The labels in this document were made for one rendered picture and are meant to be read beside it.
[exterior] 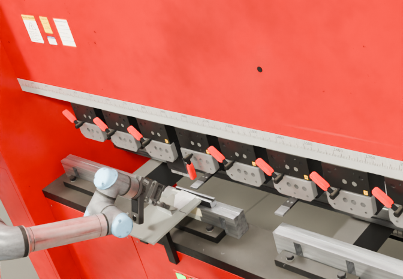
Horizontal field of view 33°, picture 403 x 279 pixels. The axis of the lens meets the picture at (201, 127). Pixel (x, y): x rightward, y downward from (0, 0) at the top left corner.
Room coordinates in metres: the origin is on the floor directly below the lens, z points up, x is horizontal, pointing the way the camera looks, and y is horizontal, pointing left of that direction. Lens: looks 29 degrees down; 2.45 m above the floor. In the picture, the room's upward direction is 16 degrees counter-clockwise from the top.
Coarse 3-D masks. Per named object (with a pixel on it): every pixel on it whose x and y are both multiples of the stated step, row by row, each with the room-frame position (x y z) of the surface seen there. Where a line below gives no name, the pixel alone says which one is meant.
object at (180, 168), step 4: (176, 160) 2.16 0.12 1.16; (180, 160) 2.15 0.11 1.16; (168, 164) 2.21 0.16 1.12; (172, 164) 2.19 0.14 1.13; (176, 164) 2.17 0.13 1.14; (180, 164) 2.15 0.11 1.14; (184, 164) 2.13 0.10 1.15; (172, 168) 2.19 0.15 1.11; (176, 168) 2.17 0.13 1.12; (180, 168) 2.16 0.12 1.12; (184, 168) 2.14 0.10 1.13; (176, 172) 2.20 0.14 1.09; (180, 172) 2.18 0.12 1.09; (184, 172) 2.15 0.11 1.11; (188, 176) 2.15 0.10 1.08
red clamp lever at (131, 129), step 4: (128, 128) 2.21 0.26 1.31; (132, 128) 2.21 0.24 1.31; (132, 132) 2.20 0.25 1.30; (136, 132) 2.20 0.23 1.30; (136, 136) 2.19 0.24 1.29; (140, 136) 2.19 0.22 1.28; (140, 140) 2.18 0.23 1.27; (144, 140) 2.18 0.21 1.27; (148, 140) 2.18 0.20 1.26; (144, 144) 2.16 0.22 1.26; (148, 144) 2.17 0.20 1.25
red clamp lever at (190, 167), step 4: (188, 156) 2.01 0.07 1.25; (184, 160) 2.01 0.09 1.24; (188, 160) 2.01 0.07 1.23; (188, 164) 2.01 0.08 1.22; (192, 164) 2.01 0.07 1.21; (188, 168) 2.01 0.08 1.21; (192, 168) 2.01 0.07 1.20; (188, 172) 2.01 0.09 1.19; (192, 172) 2.01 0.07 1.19; (192, 176) 2.01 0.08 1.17; (196, 176) 2.02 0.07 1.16
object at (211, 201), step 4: (176, 188) 2.23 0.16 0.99; (180, 188) 2.21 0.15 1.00; (184, 188) 2.20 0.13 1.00; (188, 192) 2.18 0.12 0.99; (192, 192) 2.17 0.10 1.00; (196, 192) 2.16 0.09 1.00; (200, 196) 2.13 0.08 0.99; (204, 196) 2.12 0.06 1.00; (208, 196) 2.11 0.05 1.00; (204, 200) 2.09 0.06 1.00; (208, 200) 2.08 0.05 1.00; (212, 200) 2.09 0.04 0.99; (200, 204) 2.11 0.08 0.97; (204, 204) 2.09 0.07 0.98; (208, 204) 2.08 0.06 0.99; (212, 204) 2.08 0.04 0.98
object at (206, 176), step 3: (216, 171) 2.25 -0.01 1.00; (225, 171) 2.26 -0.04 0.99; (204, 174) 2.25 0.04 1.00; (207, 174) 2.25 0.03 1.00; (210, 174) 2.24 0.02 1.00; (213, 174) 2.24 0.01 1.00; (201, 177) 2.24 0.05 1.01; (204, 177) 2.23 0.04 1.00; (207, 177) 2.23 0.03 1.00; (210, 177) 2.23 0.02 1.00; (198, 180) 2.23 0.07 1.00; (201, 180) 2.22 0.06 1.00; (204, 180) 2.21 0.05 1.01; (207, 180) 2.22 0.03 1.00; (195, 183) 2.21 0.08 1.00; (198, 183) 2.21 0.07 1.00; (201, 183) 2.20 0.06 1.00; (192, 186) 2.20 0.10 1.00; (195, 186) 2.19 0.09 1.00; (198, 186) 2.19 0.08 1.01; (195, 189) 2.18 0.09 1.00
